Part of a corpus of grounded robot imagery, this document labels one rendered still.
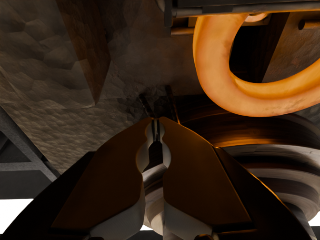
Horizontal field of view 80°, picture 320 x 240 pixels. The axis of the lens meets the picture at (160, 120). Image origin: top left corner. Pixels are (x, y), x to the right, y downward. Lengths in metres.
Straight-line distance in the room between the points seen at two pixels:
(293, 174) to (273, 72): 0.16
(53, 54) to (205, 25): 0.13
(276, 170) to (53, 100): 0.31
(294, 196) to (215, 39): 0.28
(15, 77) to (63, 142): 0.37
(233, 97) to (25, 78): 0.21
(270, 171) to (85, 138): 0.41
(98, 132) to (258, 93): 0.37
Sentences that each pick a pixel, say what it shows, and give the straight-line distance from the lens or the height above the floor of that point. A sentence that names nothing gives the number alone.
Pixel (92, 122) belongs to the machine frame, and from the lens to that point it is 0.48.
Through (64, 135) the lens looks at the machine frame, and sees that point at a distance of 0.54.
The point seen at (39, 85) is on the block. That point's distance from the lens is 0.21.
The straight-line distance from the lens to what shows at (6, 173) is 10.30.
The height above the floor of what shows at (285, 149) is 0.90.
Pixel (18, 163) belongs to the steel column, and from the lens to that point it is 6.49.
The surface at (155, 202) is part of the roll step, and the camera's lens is 0.39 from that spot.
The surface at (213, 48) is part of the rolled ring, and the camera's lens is 0.20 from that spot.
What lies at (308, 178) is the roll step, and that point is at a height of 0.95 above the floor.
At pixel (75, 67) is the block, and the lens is 0.19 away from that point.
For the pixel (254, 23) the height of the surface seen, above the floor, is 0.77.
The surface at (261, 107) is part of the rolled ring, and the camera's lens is 0.27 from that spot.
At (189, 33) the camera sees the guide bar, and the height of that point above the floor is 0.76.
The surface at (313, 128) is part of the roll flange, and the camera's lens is 0.44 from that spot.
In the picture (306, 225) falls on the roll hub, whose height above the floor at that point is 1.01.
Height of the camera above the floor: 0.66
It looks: 47 degrees up
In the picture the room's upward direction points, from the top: 176 degrees clockwise
